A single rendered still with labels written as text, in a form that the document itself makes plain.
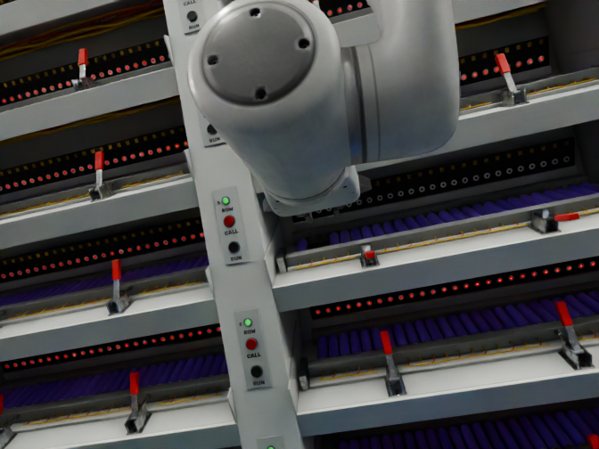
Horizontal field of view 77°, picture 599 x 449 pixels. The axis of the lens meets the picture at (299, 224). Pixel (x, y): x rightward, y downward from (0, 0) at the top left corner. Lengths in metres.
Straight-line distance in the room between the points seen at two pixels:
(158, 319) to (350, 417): 0.35
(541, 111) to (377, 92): 0.47
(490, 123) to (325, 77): 0.48
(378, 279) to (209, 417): 0.36
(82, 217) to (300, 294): 0.40
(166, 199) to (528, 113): 0.58
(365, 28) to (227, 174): 0.32
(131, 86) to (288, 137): 0.56
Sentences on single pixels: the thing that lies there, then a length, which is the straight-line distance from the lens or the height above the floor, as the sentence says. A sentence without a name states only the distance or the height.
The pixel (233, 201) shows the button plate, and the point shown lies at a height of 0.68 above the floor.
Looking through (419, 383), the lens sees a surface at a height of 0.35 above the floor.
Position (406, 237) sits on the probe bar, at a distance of 0.64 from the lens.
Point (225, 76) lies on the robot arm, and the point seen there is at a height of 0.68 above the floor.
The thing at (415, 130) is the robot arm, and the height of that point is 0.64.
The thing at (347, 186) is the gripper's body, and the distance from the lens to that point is 0.37.
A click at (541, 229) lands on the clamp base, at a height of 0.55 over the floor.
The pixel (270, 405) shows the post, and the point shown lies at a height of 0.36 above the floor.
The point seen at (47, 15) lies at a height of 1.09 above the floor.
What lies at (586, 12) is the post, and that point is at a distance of 0.88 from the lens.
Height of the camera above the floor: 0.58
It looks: 4 degrees up
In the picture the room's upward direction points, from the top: 11 degrees counter-clockwise
